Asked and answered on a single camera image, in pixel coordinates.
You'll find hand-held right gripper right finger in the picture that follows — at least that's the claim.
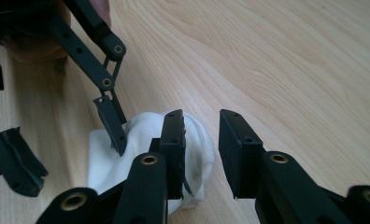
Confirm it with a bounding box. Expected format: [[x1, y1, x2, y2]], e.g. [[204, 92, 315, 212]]
[[218, 108, 353, 224]]

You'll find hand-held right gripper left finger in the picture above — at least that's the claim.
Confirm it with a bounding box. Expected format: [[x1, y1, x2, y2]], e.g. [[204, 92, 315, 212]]
[[113, 108, 188, 224]]

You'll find white ankle sock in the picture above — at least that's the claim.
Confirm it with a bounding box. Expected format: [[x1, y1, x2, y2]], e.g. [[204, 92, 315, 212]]
[[87, 109, 216, 217]]

